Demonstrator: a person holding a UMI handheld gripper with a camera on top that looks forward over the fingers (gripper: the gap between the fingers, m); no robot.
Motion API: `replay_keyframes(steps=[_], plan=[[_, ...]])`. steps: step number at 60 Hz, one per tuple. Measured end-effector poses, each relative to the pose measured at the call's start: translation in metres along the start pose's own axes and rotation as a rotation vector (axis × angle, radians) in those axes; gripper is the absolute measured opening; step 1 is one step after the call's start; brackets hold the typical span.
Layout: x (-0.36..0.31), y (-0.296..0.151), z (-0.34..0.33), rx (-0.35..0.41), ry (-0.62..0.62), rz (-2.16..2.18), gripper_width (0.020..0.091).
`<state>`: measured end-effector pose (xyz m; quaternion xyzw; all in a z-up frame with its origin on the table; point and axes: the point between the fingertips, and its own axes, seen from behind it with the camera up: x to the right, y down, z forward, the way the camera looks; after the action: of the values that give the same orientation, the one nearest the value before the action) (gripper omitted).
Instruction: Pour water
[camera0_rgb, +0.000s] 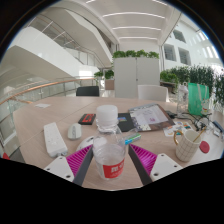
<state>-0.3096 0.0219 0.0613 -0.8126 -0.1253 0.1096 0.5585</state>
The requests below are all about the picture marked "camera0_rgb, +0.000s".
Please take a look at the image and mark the black chair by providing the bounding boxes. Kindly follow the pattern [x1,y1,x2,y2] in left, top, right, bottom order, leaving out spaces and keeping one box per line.
[75,85,100,98]

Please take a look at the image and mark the black cable bundle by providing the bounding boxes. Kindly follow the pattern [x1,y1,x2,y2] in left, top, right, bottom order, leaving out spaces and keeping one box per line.
[166,111,214,132]

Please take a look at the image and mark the large white computer mouse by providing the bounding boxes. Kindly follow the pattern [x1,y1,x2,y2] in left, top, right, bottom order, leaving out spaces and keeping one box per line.
[76,135,95,152]

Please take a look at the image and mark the small red and black box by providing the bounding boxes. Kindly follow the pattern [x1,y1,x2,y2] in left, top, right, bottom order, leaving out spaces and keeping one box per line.
[78,113,97,126]

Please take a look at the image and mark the green plants atop cabinet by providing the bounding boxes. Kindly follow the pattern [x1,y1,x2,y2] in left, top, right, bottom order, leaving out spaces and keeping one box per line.
[112,49,160,60]

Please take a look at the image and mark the potted green plant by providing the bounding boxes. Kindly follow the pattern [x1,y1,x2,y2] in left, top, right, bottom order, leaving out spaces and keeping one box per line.
[93,69,115,91]

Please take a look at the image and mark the white power strip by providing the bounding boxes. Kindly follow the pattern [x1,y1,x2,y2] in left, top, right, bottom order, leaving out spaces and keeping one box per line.
[43,121,69,159]

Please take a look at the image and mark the green hedge row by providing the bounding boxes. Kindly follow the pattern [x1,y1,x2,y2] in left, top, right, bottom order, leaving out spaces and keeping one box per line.
[159,64,224,108]

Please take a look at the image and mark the ceiling light strips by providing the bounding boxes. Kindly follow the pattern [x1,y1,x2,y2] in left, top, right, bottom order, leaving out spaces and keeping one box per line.
[85,0,169,41]

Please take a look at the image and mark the clear red-labelled water bottle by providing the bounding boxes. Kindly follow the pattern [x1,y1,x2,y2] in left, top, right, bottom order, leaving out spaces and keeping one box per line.
[92,104,129,181]

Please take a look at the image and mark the white chair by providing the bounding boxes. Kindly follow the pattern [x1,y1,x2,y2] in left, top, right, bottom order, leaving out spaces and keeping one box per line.
[137,84,169,103]

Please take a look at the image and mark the white cabinet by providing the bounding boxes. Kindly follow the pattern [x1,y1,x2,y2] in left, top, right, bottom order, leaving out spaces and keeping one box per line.
[113,57,161,99]

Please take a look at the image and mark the wooden-railed glass balustrade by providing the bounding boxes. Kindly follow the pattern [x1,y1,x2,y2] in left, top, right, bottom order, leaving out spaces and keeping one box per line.
[0,77,98,108]

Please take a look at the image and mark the black notebook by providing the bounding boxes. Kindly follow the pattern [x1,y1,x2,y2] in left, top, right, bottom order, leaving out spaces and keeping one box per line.
[116,112,136,133]

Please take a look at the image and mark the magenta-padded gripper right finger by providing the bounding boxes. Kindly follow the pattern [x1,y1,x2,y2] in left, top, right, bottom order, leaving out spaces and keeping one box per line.
[128,144,184,186]

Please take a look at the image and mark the white grid-patterned mug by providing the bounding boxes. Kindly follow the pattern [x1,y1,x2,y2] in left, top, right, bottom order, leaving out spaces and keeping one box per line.
[173,128,203,163]

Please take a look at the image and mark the blue-green tube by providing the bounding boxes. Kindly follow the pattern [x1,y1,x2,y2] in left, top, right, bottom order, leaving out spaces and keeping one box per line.
[123,133,142,145]

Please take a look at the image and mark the colourful sticker sheet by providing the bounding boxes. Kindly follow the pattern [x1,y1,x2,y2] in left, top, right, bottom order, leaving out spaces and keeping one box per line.
[163,120,194,138]

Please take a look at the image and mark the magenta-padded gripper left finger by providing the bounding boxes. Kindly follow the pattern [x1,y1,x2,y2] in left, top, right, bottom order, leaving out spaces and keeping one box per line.
[43,144,96,187]

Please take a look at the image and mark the green tote bag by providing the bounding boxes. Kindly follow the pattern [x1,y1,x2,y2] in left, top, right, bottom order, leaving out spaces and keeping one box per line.
[187,82,211,117]

